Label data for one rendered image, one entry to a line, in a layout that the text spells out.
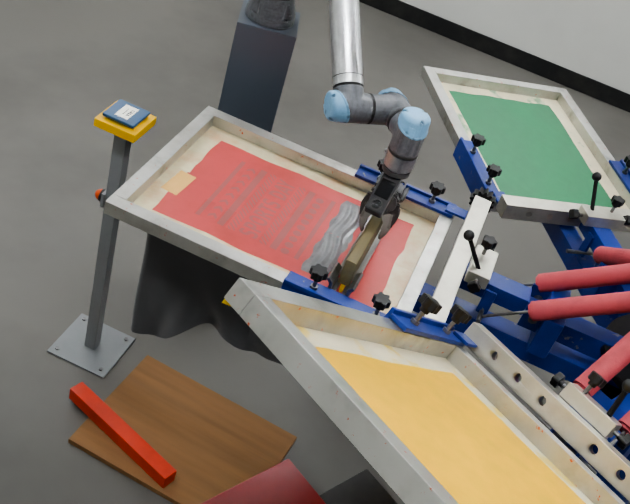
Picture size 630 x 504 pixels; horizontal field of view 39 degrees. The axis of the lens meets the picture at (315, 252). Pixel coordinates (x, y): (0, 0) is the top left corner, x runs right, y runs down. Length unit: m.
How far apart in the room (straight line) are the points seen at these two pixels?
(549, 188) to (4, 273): 1.96
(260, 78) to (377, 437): 1.83
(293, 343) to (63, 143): 3.07
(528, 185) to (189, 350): 1.32
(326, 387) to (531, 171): 1.95
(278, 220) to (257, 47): 0.62
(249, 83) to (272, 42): 0.16
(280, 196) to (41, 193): 1.61
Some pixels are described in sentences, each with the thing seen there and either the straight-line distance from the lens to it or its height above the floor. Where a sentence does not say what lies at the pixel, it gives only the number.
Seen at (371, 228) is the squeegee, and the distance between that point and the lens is 2.27.
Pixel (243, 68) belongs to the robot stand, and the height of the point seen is 1.06.
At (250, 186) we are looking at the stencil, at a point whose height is 0.96.
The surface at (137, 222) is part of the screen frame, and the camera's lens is 2.23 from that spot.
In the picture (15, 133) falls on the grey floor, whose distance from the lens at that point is 4.19.
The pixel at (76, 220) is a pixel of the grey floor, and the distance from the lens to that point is 3.74.
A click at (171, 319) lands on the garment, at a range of 2.48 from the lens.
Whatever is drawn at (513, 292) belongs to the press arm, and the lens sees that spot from 2.30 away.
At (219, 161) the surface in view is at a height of 0.96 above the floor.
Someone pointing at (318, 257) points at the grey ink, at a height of 0.96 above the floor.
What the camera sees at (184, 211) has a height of 0.96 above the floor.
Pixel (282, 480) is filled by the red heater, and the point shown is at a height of 1.10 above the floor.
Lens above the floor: 2.37
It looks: 38 degrees down
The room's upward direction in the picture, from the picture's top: 19 degrees clockwise
